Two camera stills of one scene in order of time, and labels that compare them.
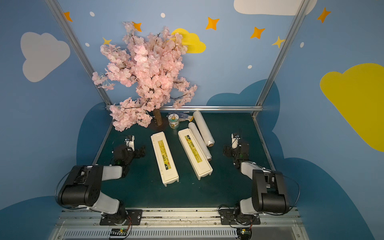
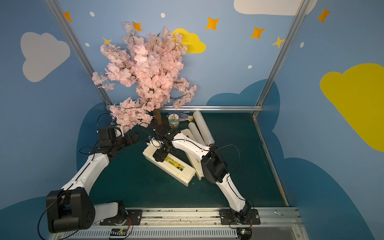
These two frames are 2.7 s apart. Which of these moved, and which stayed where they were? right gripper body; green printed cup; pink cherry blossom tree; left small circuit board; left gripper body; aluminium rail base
Moved: right gripper body; left gripper body
Stayed: pink cherry blossom tree; left small circuit board; green printed cup; aluminium rail base
